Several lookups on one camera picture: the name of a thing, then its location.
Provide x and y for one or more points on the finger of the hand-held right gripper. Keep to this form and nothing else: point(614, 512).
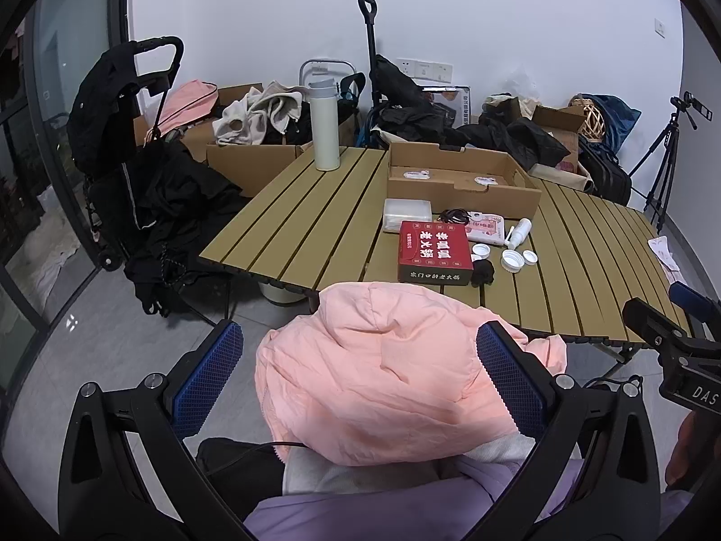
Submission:
point(690, 297)
point(648, 318)

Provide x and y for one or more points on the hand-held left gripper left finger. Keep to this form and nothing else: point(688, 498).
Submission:
point(208, 383)

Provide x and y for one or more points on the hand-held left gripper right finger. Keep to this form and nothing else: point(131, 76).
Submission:
point(510, 383)

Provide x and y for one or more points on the black scrunchie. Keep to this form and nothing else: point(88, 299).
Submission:
point(483, 273)

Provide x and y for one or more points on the white ribbed cap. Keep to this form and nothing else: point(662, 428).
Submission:
point(512, 261)

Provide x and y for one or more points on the white spray bottle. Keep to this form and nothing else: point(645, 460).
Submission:
point(518, 233)

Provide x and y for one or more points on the red printed box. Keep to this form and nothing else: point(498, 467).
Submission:
point(433, 251)

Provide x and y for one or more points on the pink wet wipes pack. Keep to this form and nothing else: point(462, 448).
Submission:
point(485, 228)

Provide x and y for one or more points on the shallow cardboard tray box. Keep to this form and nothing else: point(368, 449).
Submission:
point(450, 189)

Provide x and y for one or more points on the person's right hand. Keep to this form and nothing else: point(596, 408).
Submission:
point(680, 451)

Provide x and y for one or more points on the pink white packet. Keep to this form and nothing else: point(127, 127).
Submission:
point(664, 253)

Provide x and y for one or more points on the black cloth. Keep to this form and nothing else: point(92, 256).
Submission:
point(236, 473)

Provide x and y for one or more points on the white bucket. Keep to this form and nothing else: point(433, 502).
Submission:
point(279, 293)

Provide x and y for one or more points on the pink puffer jacket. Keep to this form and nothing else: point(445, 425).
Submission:
point(383, 377)

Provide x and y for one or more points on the black tripod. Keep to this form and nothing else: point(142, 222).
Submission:
point(662, 163)

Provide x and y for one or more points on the black backpack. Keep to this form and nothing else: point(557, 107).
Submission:
point(608, 174)

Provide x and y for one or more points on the beige tote cloth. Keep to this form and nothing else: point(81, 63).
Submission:
point(563, 177)

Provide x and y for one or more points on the black clothes pile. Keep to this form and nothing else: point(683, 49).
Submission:
point(180, 208)

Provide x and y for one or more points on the blue bag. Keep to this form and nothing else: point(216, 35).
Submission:
point(619, 118)

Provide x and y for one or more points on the purple pants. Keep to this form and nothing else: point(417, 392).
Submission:
point(366, 518)

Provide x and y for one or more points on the woven basket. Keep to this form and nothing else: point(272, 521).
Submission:
point(588, 118)

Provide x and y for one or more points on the open cardboard box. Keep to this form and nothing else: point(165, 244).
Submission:
point(563, 121)

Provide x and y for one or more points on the large cardboard box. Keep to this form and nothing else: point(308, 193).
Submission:
point(253, 166)

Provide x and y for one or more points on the beige clothes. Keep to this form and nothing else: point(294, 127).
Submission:
point(253, 115)

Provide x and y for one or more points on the pink backpack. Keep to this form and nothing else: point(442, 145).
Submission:
point(186, 107)

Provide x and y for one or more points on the white thermos bottle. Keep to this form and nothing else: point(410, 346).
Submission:
point(324, 129)

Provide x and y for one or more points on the black stroller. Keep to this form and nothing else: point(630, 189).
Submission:
point(104, 124)

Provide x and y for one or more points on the printed appliance box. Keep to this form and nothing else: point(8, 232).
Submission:
point(453, 104)

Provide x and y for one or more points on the glass sliding door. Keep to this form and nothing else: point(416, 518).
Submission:
point(50, 124)

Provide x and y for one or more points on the white wall switch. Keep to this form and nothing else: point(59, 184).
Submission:
point(660, 27)

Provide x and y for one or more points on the white wall outlet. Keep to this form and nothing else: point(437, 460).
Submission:
point(428, 69)

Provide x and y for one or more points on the white metal frame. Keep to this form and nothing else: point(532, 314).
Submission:
point(321, 62)

